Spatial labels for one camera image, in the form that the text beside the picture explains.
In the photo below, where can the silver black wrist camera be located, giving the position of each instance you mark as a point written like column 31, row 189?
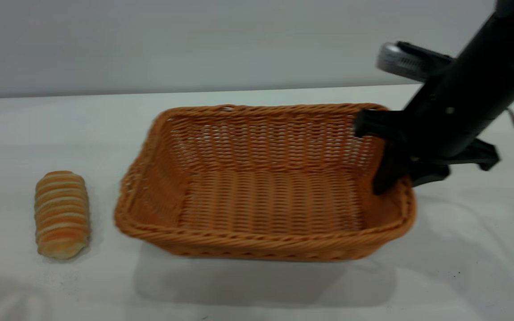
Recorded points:
column 406, row 60

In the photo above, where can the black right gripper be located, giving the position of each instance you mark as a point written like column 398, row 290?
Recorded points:
column 466, row 93

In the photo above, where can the striped orange bread loaf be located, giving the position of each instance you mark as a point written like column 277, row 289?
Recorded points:
column 62, row 214

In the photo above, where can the orange woven wicker basket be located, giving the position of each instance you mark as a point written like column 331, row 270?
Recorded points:
column 261, row 200

